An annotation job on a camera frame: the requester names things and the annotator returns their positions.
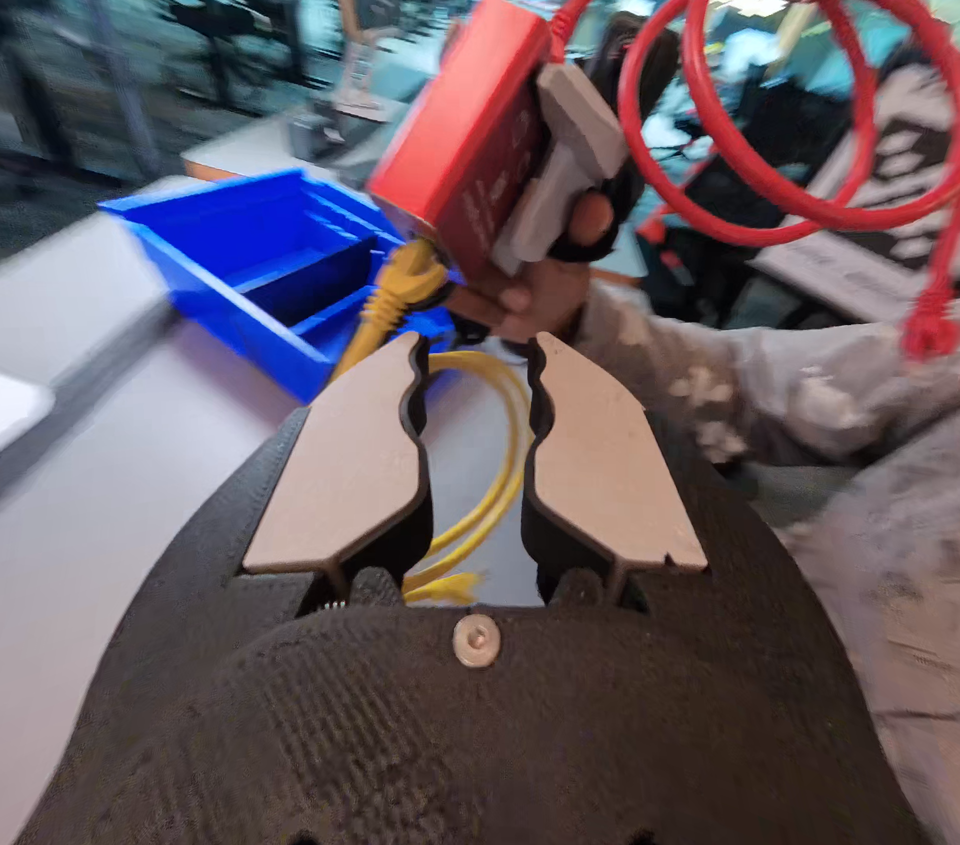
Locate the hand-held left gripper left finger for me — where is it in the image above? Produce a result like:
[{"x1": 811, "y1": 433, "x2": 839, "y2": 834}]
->
[{"x1": 241, "y1": 331, "x2": 435, "y2": 606}]

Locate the yellow ethernet cable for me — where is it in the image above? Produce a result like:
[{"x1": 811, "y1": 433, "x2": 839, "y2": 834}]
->
[{"x1": 330, "y1": 237, "x2": 537, "y2": 608}]

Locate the blue plastic storage bin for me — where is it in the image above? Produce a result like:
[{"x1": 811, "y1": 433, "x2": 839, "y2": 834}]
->
[{"x1": 97, "y1": 168, "x2": 459, "y2": 404}]

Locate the person's right hand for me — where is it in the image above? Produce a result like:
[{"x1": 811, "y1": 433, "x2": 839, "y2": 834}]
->
[{"x1": 453, "y1": 191, "x2": 616, "y2": 345}]

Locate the grey light stand pole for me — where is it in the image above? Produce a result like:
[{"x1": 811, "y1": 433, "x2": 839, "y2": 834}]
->
[{"x1": 56, "y1": 0, "x2": 162, "y2": 179}]

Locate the red ethernet cable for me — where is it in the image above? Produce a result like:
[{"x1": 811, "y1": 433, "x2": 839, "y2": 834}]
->
[{"x1": 551, "y1": 0, "x2": 960, "y2": 362}]

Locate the white stand base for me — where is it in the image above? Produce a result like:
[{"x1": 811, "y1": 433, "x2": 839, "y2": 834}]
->
[{"x1": 0, "y1": 372, "x2": 57, "y2": 452}]

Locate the person's right forearm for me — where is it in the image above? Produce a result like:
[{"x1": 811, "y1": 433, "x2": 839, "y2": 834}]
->
[{"x1": 573, "y1": 278, "x2": 960, "y2": 486}]

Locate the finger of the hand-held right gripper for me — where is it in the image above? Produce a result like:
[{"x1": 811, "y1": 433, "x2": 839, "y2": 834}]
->
[{"x1": 534, "y1": 63, "x2": 629, "y2": 182}]

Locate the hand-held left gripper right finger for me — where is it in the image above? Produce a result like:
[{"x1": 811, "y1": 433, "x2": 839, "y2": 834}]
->
[{"x1": 521, "y1": 332, "x2": 710, "y2": 606}]

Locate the framed checkered marker sign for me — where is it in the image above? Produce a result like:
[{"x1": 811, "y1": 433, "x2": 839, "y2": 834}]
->
[{"x1": 750, "y1": 61, "x2": 960, "y2": 329}]

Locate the red metal ethernet switch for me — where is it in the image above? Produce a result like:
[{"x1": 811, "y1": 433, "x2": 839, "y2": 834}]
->
[{"x1": 367, "y1": 0, "x2": 554, "y2": 280}]

